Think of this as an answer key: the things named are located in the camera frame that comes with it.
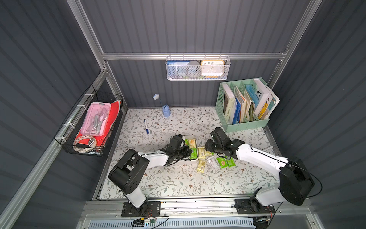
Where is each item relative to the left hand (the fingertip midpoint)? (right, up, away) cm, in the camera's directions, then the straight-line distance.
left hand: (191, 151), depth 90 cm
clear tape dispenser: (-48, +9, -23) cm, 54 cm away
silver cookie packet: (+13, -7, -1) cm, 15 cm away
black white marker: (+52, +1, +6) cm, 52 cm away
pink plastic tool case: (-50, +20, -18) cm, 57 cm away
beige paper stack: (+36, +31, +3) cm, 48 cm away
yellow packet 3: (+6, -8, -3) cm, 11 cm away
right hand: (+11, +5, -3) cm, 13 cm away
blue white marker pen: (-33, +13, +16) cm, 39 cm away
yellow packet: (+7, -2, +3) cm, 7 cm away
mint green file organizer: (+45, +19, +12) cm, 50 cm away
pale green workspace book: (+24, +32, +1) cm, 41 cm away
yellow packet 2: (+11, -2, +3) cm, 12 cm away
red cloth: (-43, +26, -12) cm, 52 cm away
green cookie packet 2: (+20, -7, -1) cm, 21 cm away
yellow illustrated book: (+52, +27, +11) cm, 60 cm away
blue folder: (+31, +23, +8) cm, 40 cm away
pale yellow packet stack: (0, +4, +5) cm, 7 cm away
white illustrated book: (+52, +34, +6) cm, 62 cm away
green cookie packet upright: (+1, -2, 0) cm, 3 cm away
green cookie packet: (+25, -7, -1) cm, 26 cm away
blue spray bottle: (-19, +27, +21) cm, 39 cm away
